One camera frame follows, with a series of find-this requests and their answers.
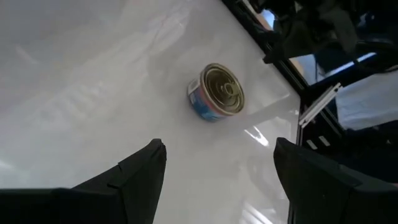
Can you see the Wild Planet salmon can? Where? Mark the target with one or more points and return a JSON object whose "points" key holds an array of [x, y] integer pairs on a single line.
{"points": [[224, 90]]}

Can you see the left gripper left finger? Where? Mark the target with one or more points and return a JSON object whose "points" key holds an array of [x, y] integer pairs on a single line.
{"points": [[124, 193]]}

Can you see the silver aluminium rail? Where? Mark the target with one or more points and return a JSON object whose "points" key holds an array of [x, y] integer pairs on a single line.
{"points": [[320, 104]]}

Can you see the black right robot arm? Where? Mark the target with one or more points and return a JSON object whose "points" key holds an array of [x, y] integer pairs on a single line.
{"points": [[311, 31]]}

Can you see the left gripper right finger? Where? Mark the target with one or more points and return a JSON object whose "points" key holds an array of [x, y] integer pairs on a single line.
{"points": [[320, 193]]}

